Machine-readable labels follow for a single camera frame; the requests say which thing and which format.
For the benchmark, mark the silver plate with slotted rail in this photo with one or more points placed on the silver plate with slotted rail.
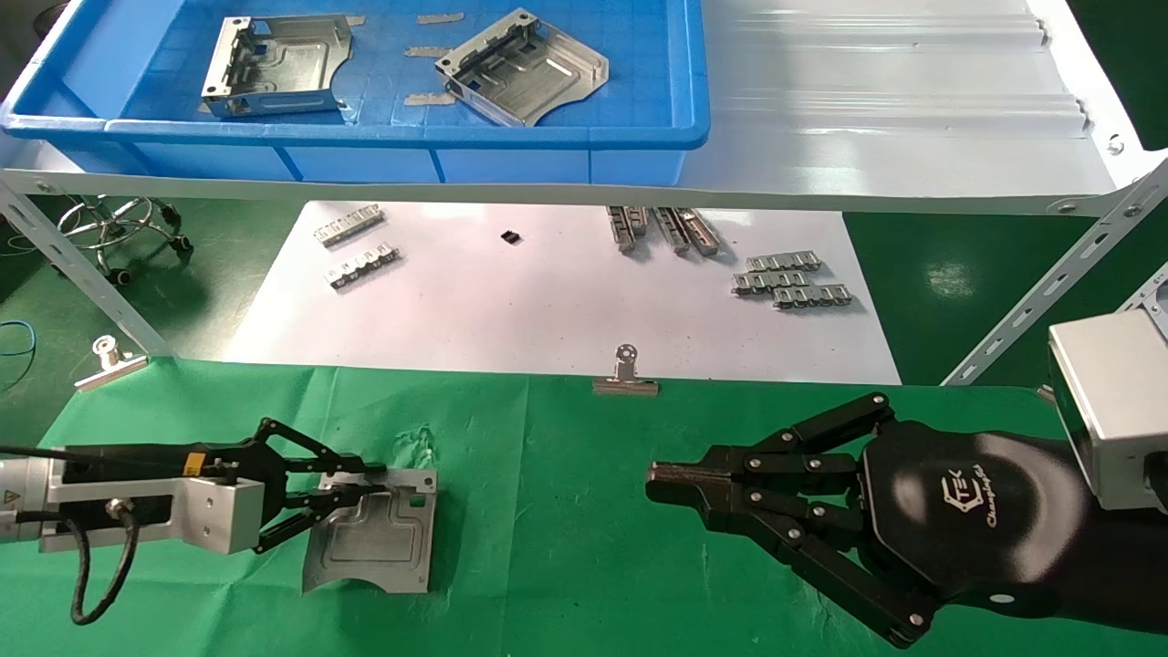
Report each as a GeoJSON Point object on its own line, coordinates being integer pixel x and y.
{"type": "Point", "coordinates": [525, 71]}

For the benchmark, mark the silver bulldog clip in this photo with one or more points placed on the silver bulldog clip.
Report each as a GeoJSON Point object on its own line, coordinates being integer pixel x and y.
{"type": "Point", "coordinates": [625, 387]}
{"type": "Point", "coordinates": [114, 368]}

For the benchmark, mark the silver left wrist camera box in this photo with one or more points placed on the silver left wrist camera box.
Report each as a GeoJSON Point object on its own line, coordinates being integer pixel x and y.
{"type": "Point", "coordinates": [224, 516]}

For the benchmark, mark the silver sheet-metal bracket plate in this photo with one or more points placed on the silver sheet-metal bracket plate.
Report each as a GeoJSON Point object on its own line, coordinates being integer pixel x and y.
{"type": "Point", "coordinates": [283, 68]}

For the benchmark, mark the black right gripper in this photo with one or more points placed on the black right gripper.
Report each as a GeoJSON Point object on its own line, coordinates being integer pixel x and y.
{"type": "Point", "coordinates": [967, 520]}

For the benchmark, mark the white two-tier metal shelf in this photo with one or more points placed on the white two-tier metal shelf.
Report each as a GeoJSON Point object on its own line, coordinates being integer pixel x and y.
{"type": "Point", "coordinates": [867, 109]}

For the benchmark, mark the chrome stool base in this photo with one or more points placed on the chrome stool base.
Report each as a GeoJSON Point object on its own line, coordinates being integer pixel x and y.
{"type": "Point", "coordinates": [109, 239]}

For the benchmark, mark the grey tape piece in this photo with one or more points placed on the grey tape piece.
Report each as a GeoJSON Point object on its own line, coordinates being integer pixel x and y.
{"type": "Point", "coordinates": [427, 51]}
{"type": "Point", "coordinates": [440, 17]}
{"type": "Point", "coordinates": [429, 99]}

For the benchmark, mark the green table cloth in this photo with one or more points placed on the green table cloth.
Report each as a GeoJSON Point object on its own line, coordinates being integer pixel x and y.
{"type": "Point", "coordinates": [547, 547]}

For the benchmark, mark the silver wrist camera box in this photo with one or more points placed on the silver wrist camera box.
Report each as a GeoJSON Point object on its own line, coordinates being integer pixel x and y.
{"type": "Point", "coordinates": [224, 516]}
{"type": "Point", "coordinates": [1113, 411]}

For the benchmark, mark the blue plastic bin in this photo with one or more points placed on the blue plastic bin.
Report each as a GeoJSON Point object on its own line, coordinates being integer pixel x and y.
{"type": "Point", "coordinates": [547, 164]}

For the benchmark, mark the long grey metal rail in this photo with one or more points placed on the long grey metal rail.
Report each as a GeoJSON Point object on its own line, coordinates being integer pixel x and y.
{"type": "Point", "coordinates": [641, 221]}
{"type": "Point", "coordinates": [701, 234]}
{"type": "Point", "coordinates": [673, 232]}
{"type": "Point", "coordinates": [620, 230]}

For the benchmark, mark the silver notched metal strip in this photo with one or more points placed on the silver notched metal strip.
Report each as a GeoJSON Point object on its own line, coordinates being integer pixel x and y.
{"type": "Point", "coordinates": [771, 282]}
{"type": "Point", "coordinates": [812, 296]}
{"type": "Point", "coordinates": [783, 263]}
{"type": "Point", "coordinates": [349, 225]}
{"type": "Point", "coordinates": [363, 266]}

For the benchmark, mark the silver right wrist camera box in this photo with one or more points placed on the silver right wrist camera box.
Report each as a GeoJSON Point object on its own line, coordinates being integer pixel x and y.
{"type": "Point", "coordinates": [1113, 411]}

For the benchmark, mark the white angle-iron storage rack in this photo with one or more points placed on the white angle-iron storage rack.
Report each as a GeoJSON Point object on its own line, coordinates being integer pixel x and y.
{"type": "Point", "coordinates": [1157, 301]}

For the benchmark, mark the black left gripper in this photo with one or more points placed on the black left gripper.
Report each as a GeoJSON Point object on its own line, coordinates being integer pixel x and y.
{"type": "Point", "coordinates": [137, 461]}

